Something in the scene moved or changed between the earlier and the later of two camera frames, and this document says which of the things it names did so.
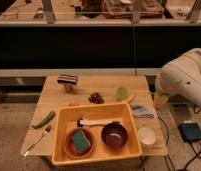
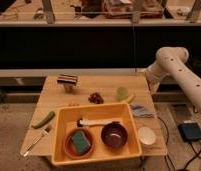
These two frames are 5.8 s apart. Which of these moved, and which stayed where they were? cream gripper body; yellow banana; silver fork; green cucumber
Moved: cream gripper body
Stayed: yellow banana; silver fork; green cucumber
